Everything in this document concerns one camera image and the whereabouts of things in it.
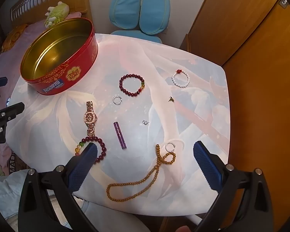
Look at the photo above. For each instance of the orange flower pillow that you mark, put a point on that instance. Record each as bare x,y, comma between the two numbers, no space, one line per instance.
13,38

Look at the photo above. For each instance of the small silver earring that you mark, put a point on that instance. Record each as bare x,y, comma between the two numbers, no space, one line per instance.
144,122

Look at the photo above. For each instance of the green cabbage plush toy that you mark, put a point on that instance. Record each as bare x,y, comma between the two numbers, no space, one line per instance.
55,13

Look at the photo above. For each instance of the rose gold wristwatch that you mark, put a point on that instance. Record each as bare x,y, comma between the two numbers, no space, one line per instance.
90,118

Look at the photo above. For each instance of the purple lipstick tube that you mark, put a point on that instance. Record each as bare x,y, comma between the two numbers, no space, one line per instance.
120,135

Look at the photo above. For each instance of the wooden wardrobe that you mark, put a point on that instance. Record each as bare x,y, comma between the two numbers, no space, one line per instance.
256,53

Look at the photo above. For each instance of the light blue cloth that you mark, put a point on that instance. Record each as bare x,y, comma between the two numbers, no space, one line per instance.
7,191

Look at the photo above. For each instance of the round red cookie tin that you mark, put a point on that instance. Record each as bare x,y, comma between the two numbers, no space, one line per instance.
62,77

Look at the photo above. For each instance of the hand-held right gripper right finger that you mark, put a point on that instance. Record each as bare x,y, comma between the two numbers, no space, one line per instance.
207,166

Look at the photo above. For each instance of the light blue chair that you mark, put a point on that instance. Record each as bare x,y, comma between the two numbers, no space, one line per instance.
154,9

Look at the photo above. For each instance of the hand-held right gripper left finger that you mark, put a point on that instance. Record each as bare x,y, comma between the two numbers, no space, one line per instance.
84,166

